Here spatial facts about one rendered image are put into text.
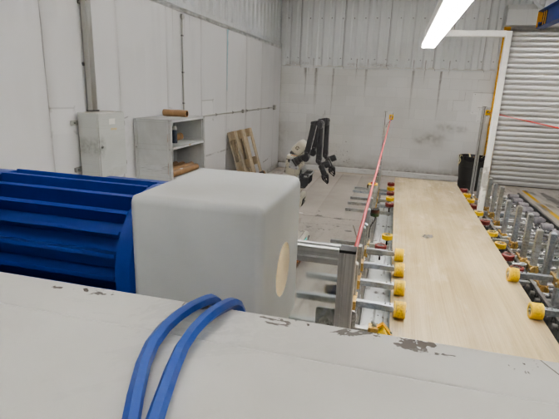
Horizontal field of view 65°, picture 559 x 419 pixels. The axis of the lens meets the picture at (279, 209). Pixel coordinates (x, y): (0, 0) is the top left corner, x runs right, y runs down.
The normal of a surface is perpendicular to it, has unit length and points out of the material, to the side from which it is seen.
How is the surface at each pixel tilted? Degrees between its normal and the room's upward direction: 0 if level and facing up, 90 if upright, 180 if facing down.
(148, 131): 90
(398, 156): 90
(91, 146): 90
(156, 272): 90
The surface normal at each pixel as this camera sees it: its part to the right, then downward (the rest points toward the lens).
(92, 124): -0.25, 0.25
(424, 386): 0.04, -0.96
